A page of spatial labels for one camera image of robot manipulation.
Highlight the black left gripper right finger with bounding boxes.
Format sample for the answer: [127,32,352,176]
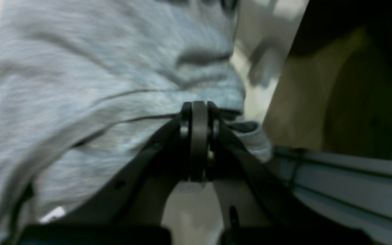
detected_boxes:
[207,102,373,245]

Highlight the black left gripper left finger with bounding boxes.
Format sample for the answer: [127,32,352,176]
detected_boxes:
[18,101,203,245]

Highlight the grey T-shirt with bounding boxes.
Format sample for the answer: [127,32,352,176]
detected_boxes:
[0,0,272,245]

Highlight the aluminium frame rail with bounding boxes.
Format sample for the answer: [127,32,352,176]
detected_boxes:
[268,146,392,245]

